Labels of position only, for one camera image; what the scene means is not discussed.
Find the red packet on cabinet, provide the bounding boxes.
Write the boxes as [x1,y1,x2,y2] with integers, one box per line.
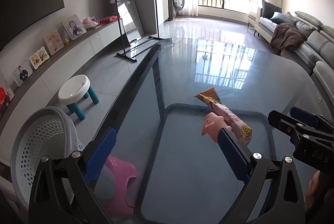
[100,14,119,24]

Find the brown blanket on sofa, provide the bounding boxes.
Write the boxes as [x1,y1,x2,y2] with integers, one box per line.
[269,23,307,55]

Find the right hand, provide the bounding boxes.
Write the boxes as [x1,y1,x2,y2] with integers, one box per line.
[304,170,326,211]

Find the grey perforated trash basket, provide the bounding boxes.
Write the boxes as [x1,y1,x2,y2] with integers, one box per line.
[10,107,84,209]

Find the child photo white frame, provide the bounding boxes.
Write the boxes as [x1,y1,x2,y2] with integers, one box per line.
[61,14,87,40]

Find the black clothes drying rack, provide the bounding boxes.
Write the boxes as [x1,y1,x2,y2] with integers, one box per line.
[98,0,173,63]

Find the pink plastic bag on cabinet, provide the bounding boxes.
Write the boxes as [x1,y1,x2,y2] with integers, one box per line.
[82,17,100,30]

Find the pink snack wrapper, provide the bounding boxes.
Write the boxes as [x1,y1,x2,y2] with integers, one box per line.
[195,87,253,145]

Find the leaning floor mirror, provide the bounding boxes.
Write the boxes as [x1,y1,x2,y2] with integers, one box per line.
[117,1,144,45]

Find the beige baby photo panel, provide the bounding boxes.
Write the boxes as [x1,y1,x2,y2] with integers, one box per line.
[43,29,65,56]

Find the framed portrait man in black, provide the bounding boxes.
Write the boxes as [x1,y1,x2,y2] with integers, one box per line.
[12,60,33,87]

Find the scalloped white photo frame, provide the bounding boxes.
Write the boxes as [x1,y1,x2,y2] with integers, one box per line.
[29,47,50,70]

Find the pink pig toy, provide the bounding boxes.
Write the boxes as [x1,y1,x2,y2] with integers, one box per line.
[201,112,232,143]

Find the family photo red shirts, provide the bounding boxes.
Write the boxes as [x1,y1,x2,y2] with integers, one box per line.
[0,87,15,118]

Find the front loading washing machine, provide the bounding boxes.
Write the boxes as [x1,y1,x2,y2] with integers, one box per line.
[172,0,185,20]

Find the dark grey sofa cushion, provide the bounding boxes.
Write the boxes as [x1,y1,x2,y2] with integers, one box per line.
[261,0,282,19]

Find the long white TV cabinet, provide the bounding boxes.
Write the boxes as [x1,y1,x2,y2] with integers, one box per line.
[1,21,125,165]

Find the grey sofa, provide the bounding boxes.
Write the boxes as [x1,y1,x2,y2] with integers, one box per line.
[248,0,333,102]

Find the white stool with teal legs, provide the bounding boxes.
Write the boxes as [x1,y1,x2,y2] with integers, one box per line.
[58,74,100,121]

